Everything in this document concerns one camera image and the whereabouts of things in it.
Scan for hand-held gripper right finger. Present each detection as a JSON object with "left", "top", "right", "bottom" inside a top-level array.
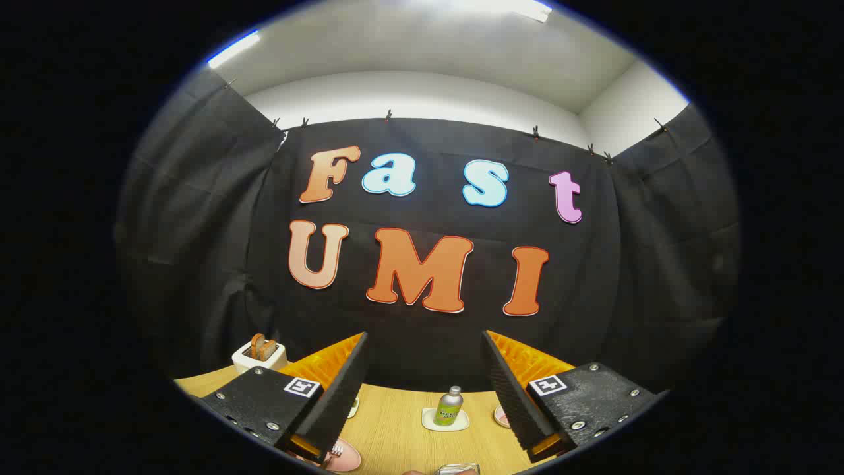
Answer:
[{"left": 482, "top": 329, "right": 663, "bottom": 464}]

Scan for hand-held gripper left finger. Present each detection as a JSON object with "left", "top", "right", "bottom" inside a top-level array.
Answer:
[{"left": 200, "top": 332, "right": 369, "bottom": 464}]

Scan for white square coaster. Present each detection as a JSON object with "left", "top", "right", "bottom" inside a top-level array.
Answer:
[{"left": 422, "top": 407, "right": 471, "bottom": 433}]

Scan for green label soda bottle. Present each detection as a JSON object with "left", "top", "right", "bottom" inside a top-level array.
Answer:
[{"left": 433, "top": 386, "right": 464, "bottom": 427}]

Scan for pink round plate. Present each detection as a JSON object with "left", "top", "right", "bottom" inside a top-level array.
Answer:
[{"left": 290, "top": 437, "right": 362, "bottom": 473}]

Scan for toasted bread slices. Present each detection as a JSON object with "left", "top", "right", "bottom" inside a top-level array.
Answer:
[{"left": 249, "top": 333, "right": 278, "bottom": 362}]

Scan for white toaster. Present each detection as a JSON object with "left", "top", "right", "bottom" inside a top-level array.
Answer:
[{"left": 231, "top": 342, "right": 289, "bottom": 375}]

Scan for long ceiling light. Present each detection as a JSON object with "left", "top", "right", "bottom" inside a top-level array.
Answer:
[
  {"left": 508, "top": 0, "right": 553, "bottom": 24},
  {"left": 208, "top": 30, "right": 261, "bottom": 69}
]

